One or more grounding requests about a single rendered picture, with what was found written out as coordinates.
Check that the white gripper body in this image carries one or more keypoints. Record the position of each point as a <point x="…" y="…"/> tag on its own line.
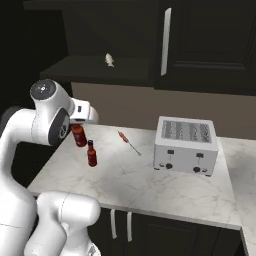
<point x="93" y="116"/>

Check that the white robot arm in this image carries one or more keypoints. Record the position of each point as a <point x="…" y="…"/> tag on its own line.
<point x="20" y="166"/>

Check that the large red condiment bottle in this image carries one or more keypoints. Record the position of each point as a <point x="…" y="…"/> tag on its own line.
<point x="80" y="136"/>

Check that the small red condiment bottle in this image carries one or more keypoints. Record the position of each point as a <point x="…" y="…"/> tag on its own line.
<point x="92" y="156"/>

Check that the dark base cabinet door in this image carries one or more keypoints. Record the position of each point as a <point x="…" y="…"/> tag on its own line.
<point x="166" y="236"/>
<point x="105" y="233"/>

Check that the meat skewer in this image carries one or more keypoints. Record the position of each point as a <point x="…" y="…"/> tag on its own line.
<point x="123" y="136"/>

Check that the white fish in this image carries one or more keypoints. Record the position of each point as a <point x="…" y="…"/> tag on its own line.
<point x="109" y="60"/>

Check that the white toaster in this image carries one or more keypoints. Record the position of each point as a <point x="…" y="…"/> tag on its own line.
<point x="186" y="150"/>

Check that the dark open wall cabinet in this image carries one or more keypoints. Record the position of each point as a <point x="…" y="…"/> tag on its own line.
<point x="100" y="71"/>

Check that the dark wall cabinet door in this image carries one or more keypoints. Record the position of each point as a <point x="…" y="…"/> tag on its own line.
<point x="213" y="43"/>

